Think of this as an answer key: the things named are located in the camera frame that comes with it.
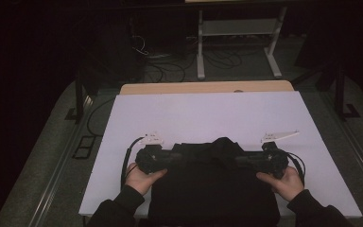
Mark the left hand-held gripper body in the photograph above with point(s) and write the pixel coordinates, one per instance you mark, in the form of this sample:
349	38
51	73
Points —
151	157

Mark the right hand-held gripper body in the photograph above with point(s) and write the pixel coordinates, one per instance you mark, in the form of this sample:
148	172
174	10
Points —
275	160

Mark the black tank top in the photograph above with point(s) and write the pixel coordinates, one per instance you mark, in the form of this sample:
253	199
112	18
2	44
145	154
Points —
211	189

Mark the person's left hand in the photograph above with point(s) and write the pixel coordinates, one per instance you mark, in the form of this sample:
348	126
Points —
140	181

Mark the person's right hand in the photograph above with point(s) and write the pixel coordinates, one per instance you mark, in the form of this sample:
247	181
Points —
286	186

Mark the wooden table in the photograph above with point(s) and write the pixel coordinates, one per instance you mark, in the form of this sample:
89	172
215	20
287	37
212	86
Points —
186	87

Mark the black metal stand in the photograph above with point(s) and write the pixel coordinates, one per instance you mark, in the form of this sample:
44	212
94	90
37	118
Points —
79	94
340	94

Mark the white metal stand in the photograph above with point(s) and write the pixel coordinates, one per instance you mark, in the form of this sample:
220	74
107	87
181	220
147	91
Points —
239	27

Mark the metal floor rail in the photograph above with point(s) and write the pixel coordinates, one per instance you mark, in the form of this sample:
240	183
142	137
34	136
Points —
55	183
356	148

